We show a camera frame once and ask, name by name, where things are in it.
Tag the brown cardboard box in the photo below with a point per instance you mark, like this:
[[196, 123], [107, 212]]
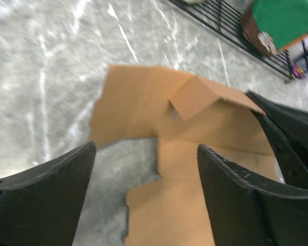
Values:
[[182, 111]]

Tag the green snack package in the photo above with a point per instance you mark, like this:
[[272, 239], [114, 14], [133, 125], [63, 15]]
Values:
[[273, 26]]

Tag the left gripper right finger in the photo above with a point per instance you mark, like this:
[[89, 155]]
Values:
[[246, 208]]

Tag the black wire basket rack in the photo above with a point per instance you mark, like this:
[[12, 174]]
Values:
[[224, 19]]

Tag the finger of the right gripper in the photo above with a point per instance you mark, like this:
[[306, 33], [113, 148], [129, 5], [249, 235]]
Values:
[[286, 129]]

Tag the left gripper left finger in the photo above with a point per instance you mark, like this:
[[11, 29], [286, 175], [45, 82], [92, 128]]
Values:
[[42, 205]]

